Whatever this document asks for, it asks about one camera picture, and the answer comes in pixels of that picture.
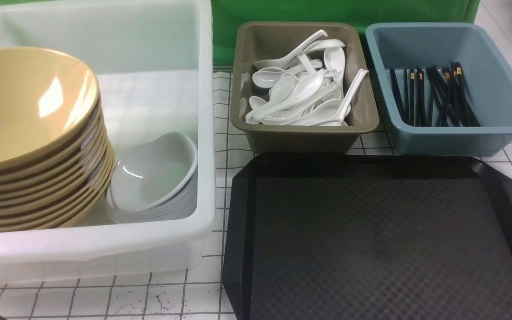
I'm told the yellow noodle bowl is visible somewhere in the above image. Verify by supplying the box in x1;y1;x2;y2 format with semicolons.
0;47;100;170

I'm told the brown plastic spoon bin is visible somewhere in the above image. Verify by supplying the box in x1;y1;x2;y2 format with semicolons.
230;22;380;153

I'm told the black plastic serving tray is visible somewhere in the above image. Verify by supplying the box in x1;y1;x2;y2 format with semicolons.
221;153;512;320

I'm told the stack of yellow bowls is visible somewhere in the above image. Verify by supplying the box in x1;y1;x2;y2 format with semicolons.
0;102;115;234

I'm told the bundle of black chopsticks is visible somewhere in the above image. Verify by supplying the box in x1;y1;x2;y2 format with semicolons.
389;61;481;127

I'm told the small white sauce dish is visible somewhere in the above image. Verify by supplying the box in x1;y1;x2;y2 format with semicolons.
109;132;198;212

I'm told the large white plastic tub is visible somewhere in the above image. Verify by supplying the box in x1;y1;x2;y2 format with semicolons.
0;0;216;287

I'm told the pile of white spoons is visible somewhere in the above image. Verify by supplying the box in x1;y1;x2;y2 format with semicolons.
242;30;368;126

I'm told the blue plastic chopstick bin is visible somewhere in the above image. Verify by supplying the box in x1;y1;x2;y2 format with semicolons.
365;22;512;156

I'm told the stack of white dishes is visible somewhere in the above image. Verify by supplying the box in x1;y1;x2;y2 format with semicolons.
104;172;198;224

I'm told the white ceramic soup spoon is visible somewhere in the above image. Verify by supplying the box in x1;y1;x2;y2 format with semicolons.
245;72;324;125

